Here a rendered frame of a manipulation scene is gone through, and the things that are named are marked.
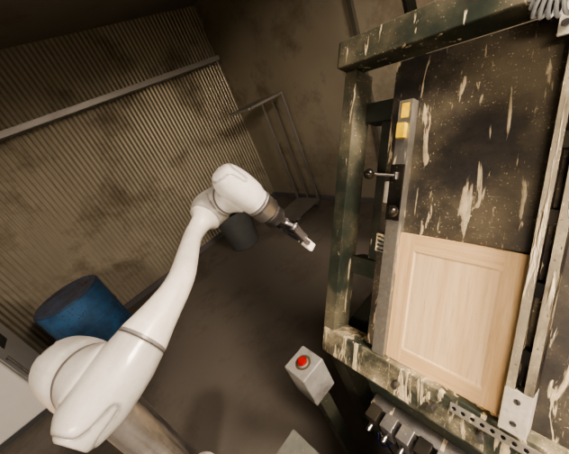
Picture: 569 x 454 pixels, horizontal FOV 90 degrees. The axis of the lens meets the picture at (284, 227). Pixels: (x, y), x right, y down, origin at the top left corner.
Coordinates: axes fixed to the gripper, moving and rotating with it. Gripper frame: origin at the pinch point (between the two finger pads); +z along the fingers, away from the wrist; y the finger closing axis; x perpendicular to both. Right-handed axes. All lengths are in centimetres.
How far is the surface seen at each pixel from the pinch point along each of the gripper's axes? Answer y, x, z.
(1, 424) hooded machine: 261, 234, 3
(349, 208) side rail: 4.0, -25.4, 15.6
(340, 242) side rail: 5.0, -11.3, 20.9
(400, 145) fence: -18.4, -44.2, 1.4
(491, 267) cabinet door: -48, -15, 26
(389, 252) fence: -17.1, -12.0, 23.1
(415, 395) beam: -31, 28, 50
